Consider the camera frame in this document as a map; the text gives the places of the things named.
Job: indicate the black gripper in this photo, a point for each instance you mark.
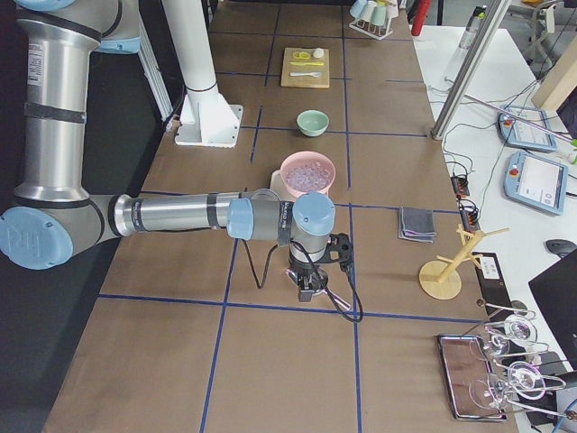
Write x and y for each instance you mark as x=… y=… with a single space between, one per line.
x=305 y=269

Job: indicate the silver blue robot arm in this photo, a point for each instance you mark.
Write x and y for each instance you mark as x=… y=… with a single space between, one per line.
x=54 y=218

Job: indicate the pile of clear ice cubes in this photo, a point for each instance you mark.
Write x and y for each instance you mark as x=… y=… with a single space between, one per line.
x=309 y=177

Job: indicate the pink bowl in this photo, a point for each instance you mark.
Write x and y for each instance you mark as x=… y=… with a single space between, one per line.
x=301 y=158

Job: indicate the green ceramic bowl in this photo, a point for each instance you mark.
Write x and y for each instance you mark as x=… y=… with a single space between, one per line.
x=312 y=123

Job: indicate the white plastic spoon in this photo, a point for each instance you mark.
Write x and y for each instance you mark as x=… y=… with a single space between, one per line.
x=312 y=74

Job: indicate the white tray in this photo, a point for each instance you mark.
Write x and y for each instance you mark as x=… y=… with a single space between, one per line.
x=277 y=183

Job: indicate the folded grey cloths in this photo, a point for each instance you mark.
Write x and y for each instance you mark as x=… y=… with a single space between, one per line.
x=416 y=224

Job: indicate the wooden mug tree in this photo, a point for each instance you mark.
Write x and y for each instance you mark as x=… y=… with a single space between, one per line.
x=439 y=278

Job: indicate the black orange power adapter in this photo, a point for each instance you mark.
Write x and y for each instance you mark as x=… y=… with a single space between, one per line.
x=460 y=185

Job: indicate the black box with label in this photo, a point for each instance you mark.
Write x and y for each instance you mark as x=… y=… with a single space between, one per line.
x=491 y=280

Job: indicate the metal tray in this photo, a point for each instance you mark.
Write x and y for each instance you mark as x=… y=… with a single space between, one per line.
x=462 y=364

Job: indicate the wine glass rack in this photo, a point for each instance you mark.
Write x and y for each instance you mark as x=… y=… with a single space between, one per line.
x=509 y=347

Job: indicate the wooden cutting board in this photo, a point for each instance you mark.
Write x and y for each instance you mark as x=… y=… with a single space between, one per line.
x=303 y=54

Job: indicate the small white round object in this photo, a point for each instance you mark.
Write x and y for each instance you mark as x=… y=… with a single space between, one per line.
x=318 y=53

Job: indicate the lower teach pendant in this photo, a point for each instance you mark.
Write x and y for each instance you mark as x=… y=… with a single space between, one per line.
x=536 y=182

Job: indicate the teach pendant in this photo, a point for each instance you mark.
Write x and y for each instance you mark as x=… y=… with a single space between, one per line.
x=536 y=182
x=521 y=135

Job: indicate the black laptop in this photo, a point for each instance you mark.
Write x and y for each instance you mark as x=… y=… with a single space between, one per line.
x=554 y=291

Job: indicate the upper teach pendant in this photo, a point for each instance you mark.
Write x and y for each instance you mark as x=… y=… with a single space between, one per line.
x=521 y=135

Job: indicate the black computer mouse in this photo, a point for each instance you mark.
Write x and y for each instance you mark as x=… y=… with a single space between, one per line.
x=560 y=247

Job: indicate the rack of pastel cups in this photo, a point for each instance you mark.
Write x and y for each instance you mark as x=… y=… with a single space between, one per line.
x=373 y=18

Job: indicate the red fire extinguisher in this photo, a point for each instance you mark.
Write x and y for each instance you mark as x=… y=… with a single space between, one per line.
x=420 y=17

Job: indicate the clear water bottle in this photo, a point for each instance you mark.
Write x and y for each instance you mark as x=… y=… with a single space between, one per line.
x=472 y=27

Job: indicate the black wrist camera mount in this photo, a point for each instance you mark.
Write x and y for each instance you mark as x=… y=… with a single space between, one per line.
x=339 y=249

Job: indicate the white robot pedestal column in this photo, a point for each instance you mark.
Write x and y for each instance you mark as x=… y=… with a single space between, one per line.
x=206 y=118

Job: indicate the aluminium frame post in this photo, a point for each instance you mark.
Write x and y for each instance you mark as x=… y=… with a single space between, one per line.
x=489 y=25

